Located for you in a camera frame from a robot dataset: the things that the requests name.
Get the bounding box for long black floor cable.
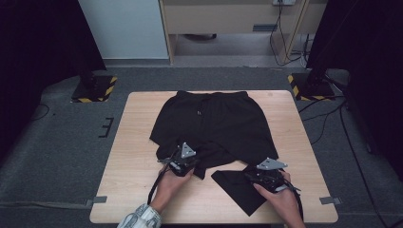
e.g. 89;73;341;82
338;104;392;228

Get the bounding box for white cabinet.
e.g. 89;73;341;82
77;0;170;61

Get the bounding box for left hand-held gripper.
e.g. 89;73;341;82
158;142;198;178

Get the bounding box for person's left hand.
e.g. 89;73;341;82
157;164;195;214

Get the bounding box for black power cable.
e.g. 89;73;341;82
268;2;306;67

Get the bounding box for grey tape strip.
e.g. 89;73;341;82
85;195;108;207
318;196;343;206

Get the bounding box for person's right hand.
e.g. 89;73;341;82
253;170;302;222

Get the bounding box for light wooden desk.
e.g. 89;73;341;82
159;0;329;66

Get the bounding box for right hand-held gripper black cable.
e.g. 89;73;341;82
283;179;305;221

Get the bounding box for left hand-held gripper black cable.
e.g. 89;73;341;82
146;170;169;205

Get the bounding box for striped-edge black stand base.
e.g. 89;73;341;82
70;74;118;104
287;72;336;102

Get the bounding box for thin black floor cable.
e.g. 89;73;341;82
30;103;51;122

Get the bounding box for black shorts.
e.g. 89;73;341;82
149;90;279;218

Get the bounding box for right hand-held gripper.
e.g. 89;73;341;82
244;157;290;194

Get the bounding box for hand-held gripper black cable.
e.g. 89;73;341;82
146;170;169;205
283;179;305;221

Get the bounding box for black curtain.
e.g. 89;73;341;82
305;0;403;182
0;0;107;161

